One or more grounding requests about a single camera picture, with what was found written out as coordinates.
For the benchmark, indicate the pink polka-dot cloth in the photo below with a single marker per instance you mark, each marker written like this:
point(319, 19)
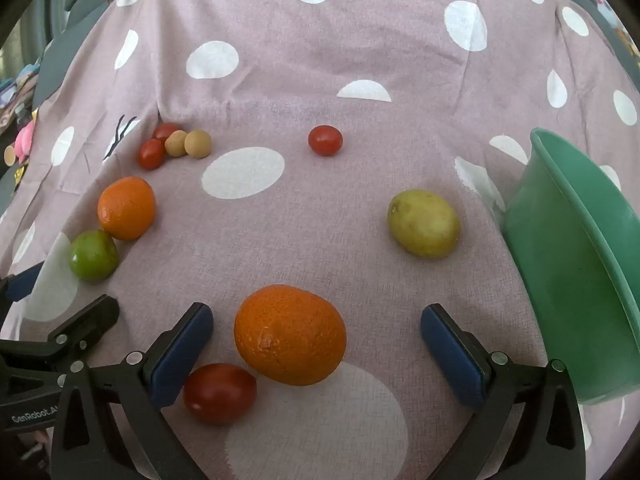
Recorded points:
point(320, 60)

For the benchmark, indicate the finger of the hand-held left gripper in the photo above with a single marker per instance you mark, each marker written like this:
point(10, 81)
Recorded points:
point(87, 322)
point(22, 282)

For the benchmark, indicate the red cherry tomato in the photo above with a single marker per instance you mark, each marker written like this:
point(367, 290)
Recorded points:
point(220, 392)
point(151, 154)
point(325, 140)
point(165, 131)

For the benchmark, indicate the pink plush toy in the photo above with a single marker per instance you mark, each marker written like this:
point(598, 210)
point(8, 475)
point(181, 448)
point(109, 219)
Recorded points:
point(24, 143)

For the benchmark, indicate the cartoon printed cushion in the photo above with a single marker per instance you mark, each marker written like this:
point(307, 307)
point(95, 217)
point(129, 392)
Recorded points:
point(617, 20)

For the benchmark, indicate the tan longan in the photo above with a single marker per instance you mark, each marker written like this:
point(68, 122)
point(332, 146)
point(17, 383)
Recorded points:
point(198, 144)
point(176, 144)

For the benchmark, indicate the green lime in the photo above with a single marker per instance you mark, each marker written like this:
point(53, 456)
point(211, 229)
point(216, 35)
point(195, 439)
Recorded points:
point(93, 254)

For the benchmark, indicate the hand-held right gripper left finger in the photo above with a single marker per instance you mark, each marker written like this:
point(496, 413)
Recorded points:
point(182, 355)

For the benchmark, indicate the small orange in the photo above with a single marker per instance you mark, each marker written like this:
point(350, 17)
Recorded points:
point(126, 208)

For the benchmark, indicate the large orange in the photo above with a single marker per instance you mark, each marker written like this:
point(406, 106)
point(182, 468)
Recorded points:
point(290, 334)

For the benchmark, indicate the yellow green lemon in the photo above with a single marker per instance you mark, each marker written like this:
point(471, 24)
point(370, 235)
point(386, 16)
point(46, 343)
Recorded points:
point(423, 223)

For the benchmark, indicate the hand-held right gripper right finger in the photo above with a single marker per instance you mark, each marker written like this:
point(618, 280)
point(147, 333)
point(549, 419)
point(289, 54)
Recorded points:
point(452, 355)

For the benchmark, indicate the green plastic bowl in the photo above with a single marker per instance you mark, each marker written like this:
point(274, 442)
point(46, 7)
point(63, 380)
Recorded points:
point(565, 270)

